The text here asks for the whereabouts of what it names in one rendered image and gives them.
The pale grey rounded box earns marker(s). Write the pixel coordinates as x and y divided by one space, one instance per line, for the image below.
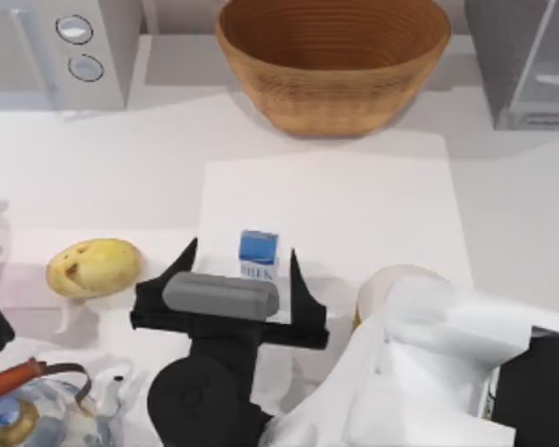
219 295

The yellow potato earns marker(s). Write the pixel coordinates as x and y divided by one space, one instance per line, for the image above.
93 267

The pale microwave oven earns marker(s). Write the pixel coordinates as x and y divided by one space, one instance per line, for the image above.
18 56

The cream round cup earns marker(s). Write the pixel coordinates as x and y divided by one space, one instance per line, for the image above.
377 286

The brown woven basket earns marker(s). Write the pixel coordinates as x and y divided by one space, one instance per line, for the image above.
331 93

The small round microwave knob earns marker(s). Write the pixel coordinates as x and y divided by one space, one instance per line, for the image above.
85 67

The blue and white milk carton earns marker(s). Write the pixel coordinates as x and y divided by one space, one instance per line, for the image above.
258 253

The large round microwave knob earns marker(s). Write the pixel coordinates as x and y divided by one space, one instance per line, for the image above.
74 29

